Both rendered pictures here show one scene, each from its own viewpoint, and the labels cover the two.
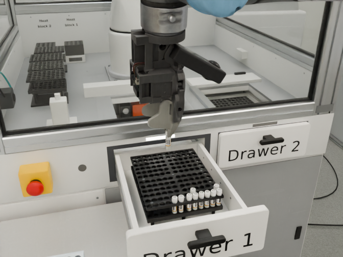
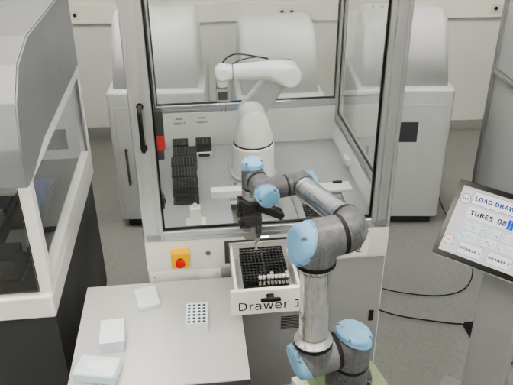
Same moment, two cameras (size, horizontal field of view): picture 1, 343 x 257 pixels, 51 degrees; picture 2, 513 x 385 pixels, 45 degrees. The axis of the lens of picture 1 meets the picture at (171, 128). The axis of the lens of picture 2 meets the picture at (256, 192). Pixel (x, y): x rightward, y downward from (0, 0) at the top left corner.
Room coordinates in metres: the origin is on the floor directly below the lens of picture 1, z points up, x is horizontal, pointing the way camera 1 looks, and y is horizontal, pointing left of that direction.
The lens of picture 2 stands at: (-1.27, -0.30, 2.36)
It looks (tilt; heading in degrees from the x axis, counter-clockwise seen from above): 29 degrees down; 9
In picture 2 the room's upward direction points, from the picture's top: 1 degrees counter-clockwise
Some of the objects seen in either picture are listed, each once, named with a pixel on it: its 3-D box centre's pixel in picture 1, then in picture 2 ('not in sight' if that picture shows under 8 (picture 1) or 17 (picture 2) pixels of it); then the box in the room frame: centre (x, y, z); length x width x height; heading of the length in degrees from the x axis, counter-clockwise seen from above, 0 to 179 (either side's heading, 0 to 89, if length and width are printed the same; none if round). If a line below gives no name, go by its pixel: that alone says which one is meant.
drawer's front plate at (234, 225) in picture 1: (199, 240); (269, 299); (0.54, -0.06, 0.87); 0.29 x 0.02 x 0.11; 105
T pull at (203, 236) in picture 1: (204, 237); (270, 297); (0.51, -0.06, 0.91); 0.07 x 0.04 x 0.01; 105
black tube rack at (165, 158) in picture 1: (172, 185); (262, 269); (0.73, 0.00, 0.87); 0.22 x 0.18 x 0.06; 15
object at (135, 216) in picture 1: (172, 184); (262, 268); (0.74, 0.00, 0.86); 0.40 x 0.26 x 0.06; 15
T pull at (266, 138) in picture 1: (269, 139); not in sight; (0.90, -0.28, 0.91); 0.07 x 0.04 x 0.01; 105
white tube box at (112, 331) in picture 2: not in sight; (112, 335); (0.36, 0.50, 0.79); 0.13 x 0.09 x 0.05; 18
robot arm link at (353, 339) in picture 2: not in sight; (350, 344); (0.22, -0.36, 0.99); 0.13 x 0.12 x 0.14; 121
